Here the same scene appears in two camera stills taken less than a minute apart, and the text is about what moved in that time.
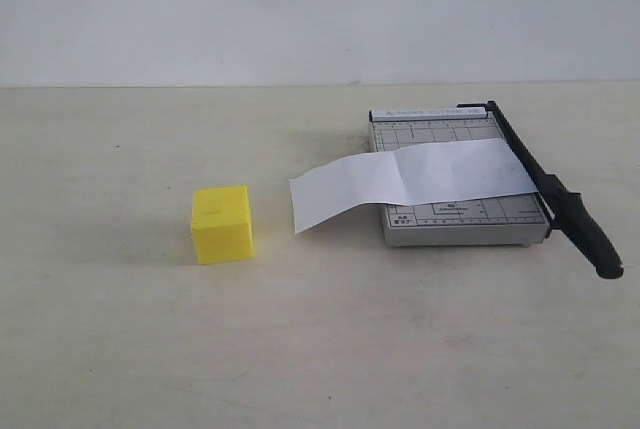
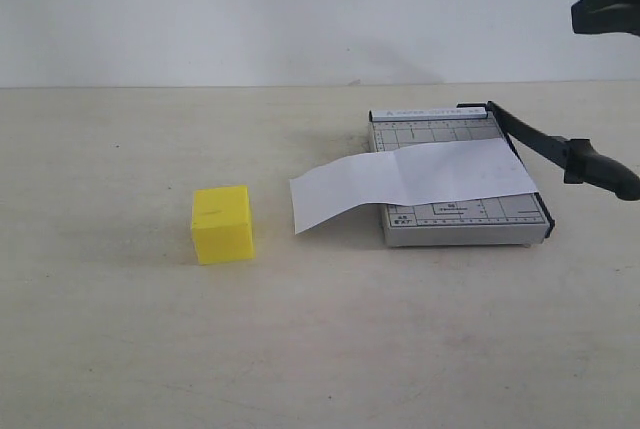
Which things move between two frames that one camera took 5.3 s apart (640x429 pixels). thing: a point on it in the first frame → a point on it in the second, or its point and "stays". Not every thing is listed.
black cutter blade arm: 565,210 → 572,157
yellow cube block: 221,224 stays
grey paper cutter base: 517,220 stays
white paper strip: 407,177 stays
